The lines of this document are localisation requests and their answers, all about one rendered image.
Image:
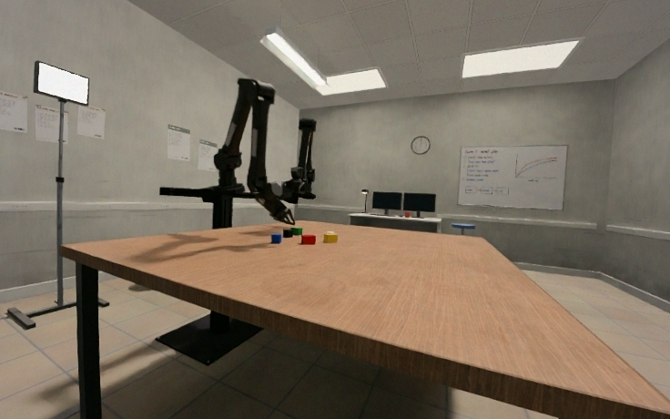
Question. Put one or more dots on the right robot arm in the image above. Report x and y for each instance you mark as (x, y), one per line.
(257, 177)

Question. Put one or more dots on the red rectangular block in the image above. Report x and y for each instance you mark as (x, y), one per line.
(308, 240)

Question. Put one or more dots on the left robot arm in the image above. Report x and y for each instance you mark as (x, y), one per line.
(305, 154)

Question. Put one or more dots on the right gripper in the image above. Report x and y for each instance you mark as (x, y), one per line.
(280, 215)

